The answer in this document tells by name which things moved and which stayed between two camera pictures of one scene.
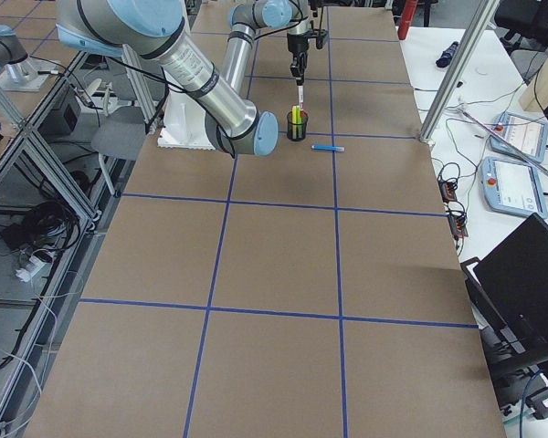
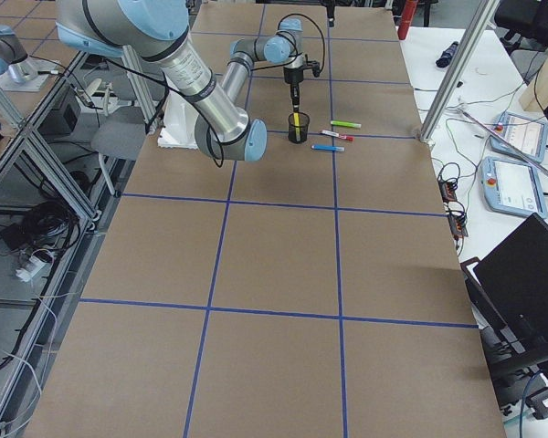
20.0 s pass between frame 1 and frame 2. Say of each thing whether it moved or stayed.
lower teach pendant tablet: stayed
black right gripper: moved
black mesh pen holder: stayed
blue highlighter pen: stayed
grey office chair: stayed
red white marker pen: moved
